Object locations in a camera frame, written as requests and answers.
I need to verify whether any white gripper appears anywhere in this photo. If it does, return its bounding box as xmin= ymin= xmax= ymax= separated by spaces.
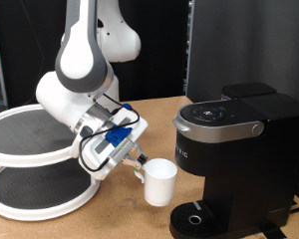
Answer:
xmin=69 ymin=107 xmax=150 ymax=181

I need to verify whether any white mug with green tape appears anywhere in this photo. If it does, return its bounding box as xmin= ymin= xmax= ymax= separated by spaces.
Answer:
xmin=134 ymin=157 xmax=178 ymax=207

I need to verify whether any black Keurig coffee machine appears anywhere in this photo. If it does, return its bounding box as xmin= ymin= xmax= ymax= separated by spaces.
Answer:
xmin=169 ymin=82 xmax=299 ymax=239

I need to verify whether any white two-tier turntable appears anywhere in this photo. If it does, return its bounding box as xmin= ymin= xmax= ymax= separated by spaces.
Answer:
xmin=0 ymin=103 xmax=102 ymax=222

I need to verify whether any perforated metal rack strip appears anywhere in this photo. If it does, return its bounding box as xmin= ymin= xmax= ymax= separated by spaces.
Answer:
xmin=183 ymin=0 xmax=194 ymax=98

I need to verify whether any dark grey partition panel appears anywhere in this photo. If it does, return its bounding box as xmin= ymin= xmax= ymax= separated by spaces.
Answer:
xmin=185 ymin=0 xmax=299 ymax=207

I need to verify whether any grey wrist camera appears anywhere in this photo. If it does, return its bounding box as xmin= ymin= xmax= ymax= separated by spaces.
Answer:
xmin=104 ymin=126 xmax=138 ymax=164

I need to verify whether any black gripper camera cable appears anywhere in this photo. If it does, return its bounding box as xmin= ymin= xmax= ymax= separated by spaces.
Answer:
xmin=78 ymin=93 xmax=142 ymax=173

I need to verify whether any thin black hanging cable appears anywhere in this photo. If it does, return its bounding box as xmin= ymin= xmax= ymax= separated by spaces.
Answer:
xmin=21 ymin=0 xmax=46 ymax=106

